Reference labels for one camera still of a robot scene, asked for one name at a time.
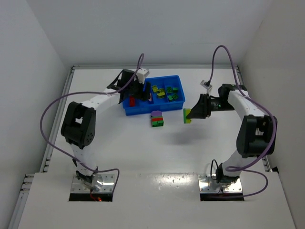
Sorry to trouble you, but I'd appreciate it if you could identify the red lego brick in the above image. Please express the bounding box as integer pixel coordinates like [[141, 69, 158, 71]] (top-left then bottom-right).
[[129, 96, 136, 107]]

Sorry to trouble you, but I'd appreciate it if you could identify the lime green small lego brick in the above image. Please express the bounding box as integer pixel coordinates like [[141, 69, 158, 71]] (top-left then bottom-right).
[[152, 85, 159, 93]]

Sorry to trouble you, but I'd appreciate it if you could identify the purple round lego brick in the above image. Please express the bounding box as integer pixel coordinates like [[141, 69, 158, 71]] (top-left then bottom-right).
[[151, 111, 162, 117]]

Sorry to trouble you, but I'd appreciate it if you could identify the green red striped lego stack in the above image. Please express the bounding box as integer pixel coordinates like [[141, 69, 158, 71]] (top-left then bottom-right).
[[151, 116, 164, 127]]

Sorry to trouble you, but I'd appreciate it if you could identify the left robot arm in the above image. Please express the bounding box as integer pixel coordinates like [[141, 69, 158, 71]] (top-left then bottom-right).
[[61, 68, 151, 190]]

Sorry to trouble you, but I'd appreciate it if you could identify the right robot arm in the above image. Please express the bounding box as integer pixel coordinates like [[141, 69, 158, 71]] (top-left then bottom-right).
[[183, 84, 277, 184]]

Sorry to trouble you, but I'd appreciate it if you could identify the blue divided plastic bin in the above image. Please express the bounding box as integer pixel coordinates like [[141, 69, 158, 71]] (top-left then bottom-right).
[[122, 75, 185, 115]]

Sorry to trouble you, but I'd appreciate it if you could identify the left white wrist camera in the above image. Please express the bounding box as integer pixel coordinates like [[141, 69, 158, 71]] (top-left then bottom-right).
[[136, 68, 150, 84]]

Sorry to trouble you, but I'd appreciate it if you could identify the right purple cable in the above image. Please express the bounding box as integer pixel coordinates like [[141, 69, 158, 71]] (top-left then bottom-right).
[[209, 45, 278, 198]]

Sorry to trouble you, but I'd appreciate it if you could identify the purple cable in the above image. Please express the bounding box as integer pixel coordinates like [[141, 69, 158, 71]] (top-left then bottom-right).
[[40, 52, 145, 189], [209, 45, 278, 198]]

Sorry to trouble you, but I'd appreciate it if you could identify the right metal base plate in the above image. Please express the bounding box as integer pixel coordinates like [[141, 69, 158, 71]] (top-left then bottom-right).
[[198, 174, 243, 194]]

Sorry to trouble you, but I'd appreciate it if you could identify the metal base plate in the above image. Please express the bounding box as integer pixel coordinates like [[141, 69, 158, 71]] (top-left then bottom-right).
[[70, 174, 115, 194], [198, 174, 243, 194]]

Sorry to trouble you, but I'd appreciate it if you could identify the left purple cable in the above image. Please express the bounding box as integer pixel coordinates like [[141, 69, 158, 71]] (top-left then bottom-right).
[[40, 52, 145, 189]]

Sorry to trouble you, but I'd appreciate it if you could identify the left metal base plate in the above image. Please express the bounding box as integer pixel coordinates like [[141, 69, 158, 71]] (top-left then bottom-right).
[[70, 174, 115, 194]]

